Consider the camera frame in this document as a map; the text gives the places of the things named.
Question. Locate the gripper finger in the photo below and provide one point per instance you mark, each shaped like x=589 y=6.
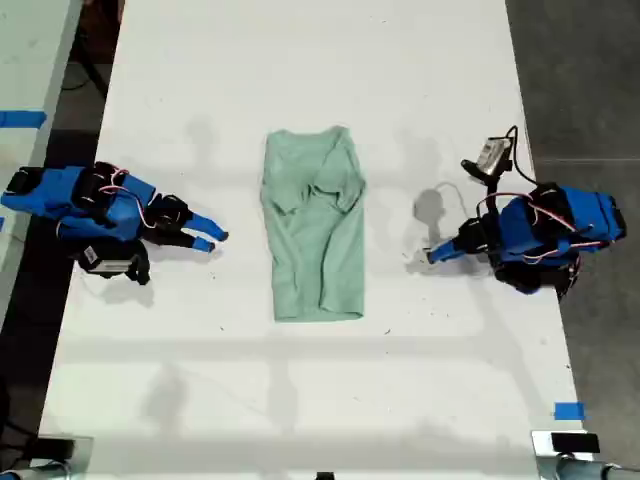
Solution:
x=197 y=243
x=450 y=255
x=449 y=246
x=205 y=222

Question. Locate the pale green T-shirt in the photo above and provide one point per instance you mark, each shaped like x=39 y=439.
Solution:
x=315 y=240

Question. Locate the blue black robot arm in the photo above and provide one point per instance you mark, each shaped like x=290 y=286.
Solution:
x=60 y=192
x=545 y=225

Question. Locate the long blue tape strip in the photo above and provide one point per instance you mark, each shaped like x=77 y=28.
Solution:
x=22 y=118

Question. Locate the small blue tape patch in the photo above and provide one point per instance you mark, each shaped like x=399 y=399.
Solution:
x=569 y=411

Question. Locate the grey black small box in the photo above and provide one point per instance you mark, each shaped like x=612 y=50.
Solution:
x=62 y=447

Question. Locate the small black clamp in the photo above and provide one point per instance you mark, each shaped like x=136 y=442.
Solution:
x=325 y=476

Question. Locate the short black camera stalk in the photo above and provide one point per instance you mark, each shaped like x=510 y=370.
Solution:
x=142 y=265
x=475 y=169

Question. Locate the black silver camera box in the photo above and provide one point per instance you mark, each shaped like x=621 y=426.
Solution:
x=492 y=155

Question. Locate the black box on silver bracket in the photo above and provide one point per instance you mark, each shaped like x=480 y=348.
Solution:
x=575 y=442

